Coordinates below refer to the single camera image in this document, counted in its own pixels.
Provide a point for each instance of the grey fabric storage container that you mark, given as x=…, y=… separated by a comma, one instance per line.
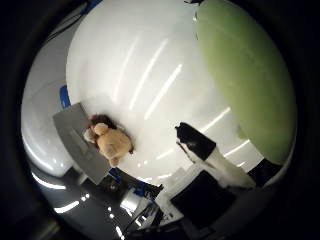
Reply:
x=80, y=143

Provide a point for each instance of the brown lion plush toy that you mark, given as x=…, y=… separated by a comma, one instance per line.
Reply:
x=111, y=141

